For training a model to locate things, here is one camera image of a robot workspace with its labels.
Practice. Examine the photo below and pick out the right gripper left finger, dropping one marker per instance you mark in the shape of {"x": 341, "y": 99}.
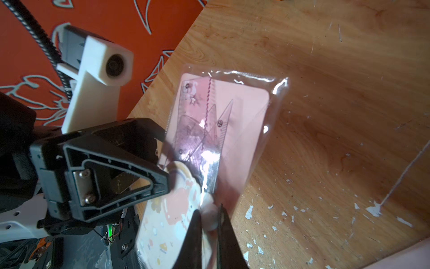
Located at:
{"x": 190, "y": 255}

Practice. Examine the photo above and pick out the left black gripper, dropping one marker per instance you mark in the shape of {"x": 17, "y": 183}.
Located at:
{"x": 89, "y": 177}

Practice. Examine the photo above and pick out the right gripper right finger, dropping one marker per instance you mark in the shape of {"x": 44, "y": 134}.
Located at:
{"x": 229, "y": 255}

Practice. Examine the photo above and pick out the pink tinted triangle ruler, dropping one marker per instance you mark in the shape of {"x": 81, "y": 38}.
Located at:
{"x": 205, "y": 157}

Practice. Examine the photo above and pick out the pink tinted protractor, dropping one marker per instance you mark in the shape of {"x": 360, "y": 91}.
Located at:
{"x": 193, "y": 136}

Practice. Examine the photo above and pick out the pink tinted straight ruler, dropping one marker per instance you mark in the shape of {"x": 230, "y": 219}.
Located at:
{"x": 195, "y": 100}

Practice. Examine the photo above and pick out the pink banknote bundle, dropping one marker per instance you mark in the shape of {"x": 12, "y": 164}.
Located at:
{"x": 257, "y": 100}

